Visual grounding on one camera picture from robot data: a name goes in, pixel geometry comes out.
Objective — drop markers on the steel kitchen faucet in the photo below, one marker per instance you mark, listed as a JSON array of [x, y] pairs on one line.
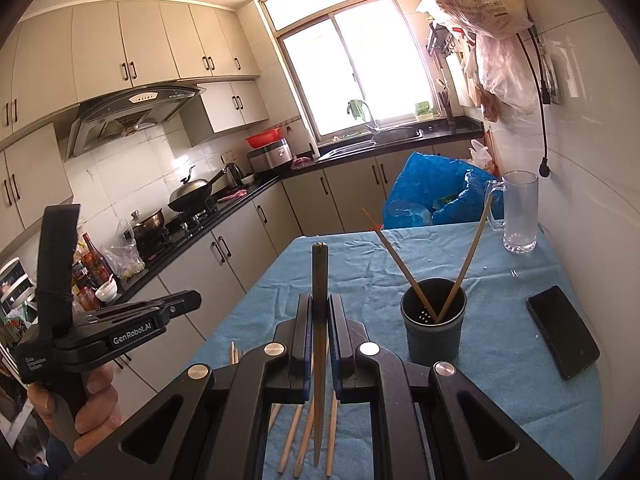
[[372, 117]]

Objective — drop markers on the silver rice cooker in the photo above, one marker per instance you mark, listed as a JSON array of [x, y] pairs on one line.
[[270, 156]]

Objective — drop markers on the wall utensil rack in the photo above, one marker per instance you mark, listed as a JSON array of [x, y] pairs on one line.
[[442, 40]]

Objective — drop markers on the steel cooking pot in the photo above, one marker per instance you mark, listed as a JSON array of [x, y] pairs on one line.
[[147, 222]]

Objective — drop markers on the red plastic basin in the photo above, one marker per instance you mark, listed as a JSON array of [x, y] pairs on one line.
[[263, 137]]

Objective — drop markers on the dark wooden chopstick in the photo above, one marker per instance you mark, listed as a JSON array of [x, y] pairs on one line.
[[320, 280]]

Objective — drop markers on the clear hanging plastic bag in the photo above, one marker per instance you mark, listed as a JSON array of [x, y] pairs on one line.
[[505, 70]]

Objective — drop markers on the hanging cutting board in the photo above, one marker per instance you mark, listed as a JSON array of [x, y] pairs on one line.
[[462, 80]]

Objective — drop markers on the black gas stove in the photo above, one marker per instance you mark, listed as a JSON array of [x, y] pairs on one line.
[[192, 222]]

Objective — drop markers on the black kitchen countertop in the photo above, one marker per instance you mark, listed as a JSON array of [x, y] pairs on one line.
[[450, 130]]

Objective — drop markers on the bunch of wooden chopsticks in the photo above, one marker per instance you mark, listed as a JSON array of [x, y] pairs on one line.
[[331, 435]]

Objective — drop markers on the green cloth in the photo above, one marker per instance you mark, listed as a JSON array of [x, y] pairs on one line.
[[356, 108]]

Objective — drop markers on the green box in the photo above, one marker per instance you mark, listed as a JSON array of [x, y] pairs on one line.
[[422, 108]]

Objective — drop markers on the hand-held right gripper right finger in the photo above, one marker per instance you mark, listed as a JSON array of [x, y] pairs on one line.
[[334, 345]]

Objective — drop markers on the white bowl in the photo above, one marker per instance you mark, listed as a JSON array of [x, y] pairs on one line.
[[106, 290]]

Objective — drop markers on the pink meat packet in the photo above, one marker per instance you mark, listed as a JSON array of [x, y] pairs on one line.
[[300, 161]]

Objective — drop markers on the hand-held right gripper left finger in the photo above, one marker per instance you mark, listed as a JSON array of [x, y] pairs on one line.
[[309, 345]]

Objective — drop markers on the thick light wooden chopstick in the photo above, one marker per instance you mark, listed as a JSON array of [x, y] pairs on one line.
[[472, 245]]

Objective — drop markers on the wall power strip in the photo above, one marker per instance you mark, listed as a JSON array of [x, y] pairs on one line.
[[550, 80]]

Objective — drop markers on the steel kitchen sink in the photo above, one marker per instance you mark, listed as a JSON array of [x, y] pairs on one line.
[[397, 135]]

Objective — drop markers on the dark sauce bottle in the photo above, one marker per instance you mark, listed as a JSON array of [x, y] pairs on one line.
[[95, 260]]

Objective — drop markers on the blue plastic bag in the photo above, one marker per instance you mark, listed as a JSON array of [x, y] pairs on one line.
[[440, 190]]

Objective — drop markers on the black smartphone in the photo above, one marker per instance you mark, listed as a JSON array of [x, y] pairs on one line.
[[562, 330]]

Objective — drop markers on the cream wall cabinets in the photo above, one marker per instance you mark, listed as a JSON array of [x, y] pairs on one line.
[[100, 45]]

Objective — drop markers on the thin light wooden chopstick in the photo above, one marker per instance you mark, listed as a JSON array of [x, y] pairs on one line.
[[400, 266]]

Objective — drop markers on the person's left hand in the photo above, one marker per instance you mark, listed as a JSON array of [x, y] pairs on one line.
[[97, 395]]

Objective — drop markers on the black wok with steel lid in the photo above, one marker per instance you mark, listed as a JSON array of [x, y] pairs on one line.
[[192, 192]]

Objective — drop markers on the red sauce bottle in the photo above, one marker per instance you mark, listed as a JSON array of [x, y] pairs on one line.
[[84, 296]]

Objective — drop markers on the clear glass mug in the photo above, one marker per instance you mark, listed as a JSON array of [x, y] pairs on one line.
[[520, 210]]

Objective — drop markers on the kitchen window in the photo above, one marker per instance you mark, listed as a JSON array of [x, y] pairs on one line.
[[350, 50]]

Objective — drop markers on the white and red plastic bag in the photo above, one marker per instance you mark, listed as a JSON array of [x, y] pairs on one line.
[[480, 152]]

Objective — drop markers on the black chopstick holder cup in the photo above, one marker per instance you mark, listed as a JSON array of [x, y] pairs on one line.
[[432, 345]]

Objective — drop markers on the grey range hood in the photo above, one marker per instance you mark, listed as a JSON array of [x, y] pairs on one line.
[[130, 115]]

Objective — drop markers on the clear plastic bag with food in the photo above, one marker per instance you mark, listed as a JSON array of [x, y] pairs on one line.
[[125, 260]]

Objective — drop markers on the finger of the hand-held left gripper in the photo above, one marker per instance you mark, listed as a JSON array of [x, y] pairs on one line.
[[182, 302]]

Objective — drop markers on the countertop chopstick holder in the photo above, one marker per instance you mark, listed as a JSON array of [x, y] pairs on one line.
[[446, 107]]

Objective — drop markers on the steel kettle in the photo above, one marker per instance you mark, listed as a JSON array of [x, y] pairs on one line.
[[232, 174]]

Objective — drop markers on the blue tablecloth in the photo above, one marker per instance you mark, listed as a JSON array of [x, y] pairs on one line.
[[360, 270]]

